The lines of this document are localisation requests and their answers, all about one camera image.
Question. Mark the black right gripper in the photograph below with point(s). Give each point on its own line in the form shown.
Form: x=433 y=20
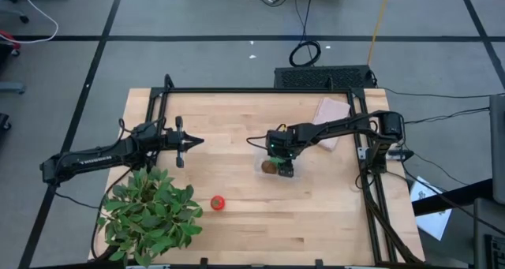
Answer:
x=282 y=143

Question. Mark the green leafy plant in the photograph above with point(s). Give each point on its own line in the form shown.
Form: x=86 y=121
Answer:
x=150 y=217

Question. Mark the red floor object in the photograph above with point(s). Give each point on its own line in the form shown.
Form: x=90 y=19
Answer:
x=10 y=38

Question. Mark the black aluminium table frame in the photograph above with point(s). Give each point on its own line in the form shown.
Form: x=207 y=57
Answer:
x=256 y=90

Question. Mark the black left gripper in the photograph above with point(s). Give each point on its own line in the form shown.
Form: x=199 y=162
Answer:
x=169 y=139

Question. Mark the red toy tomato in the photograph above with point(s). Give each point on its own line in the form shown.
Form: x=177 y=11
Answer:
x=218 y=202

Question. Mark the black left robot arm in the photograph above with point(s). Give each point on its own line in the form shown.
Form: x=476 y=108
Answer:
x=90 y=160

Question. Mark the black keyboard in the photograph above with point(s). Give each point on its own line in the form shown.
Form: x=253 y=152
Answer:
x=497 y=251

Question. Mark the folded beige cloth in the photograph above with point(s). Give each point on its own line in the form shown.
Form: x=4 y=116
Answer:
x=331 y=109

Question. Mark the grey monitor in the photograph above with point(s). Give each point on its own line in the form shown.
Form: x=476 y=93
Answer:
x=498 y=143

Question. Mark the black perforated computer case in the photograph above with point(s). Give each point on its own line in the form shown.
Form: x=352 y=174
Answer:
x=323 y=77

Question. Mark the black desk bar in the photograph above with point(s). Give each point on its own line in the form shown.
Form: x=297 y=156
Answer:
x=453 y=200

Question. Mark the white paper sheet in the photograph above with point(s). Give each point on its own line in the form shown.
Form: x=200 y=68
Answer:
x=432 y=221

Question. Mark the brown kiwi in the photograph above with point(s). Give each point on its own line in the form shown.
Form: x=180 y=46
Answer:
x=268 y=167

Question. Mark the black power adapter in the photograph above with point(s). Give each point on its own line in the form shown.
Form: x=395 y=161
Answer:
x=400 y=155

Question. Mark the clear plastic container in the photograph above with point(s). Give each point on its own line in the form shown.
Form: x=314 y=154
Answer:
x=300 y=170

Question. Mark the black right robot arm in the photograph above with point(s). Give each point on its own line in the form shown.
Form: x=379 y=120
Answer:
x=343 y=125

